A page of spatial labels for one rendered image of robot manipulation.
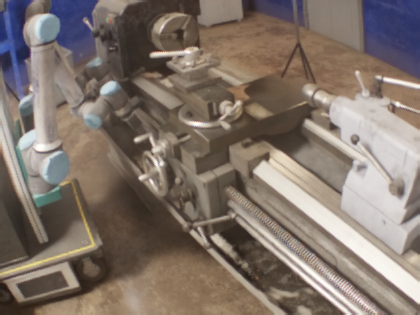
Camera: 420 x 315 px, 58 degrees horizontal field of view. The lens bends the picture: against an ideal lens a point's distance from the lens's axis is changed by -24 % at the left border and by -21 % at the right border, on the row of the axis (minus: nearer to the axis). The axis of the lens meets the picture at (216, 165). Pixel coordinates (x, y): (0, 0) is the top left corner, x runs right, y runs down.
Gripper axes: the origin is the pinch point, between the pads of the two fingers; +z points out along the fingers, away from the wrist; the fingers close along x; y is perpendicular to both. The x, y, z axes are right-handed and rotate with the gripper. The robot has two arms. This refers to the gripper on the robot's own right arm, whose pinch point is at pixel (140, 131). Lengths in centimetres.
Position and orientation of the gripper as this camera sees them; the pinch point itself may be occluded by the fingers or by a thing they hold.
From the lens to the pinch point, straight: 220.2
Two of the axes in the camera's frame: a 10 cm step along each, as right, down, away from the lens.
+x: 5.8, 5.2, -6.3
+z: 3.5, 5.4, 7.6
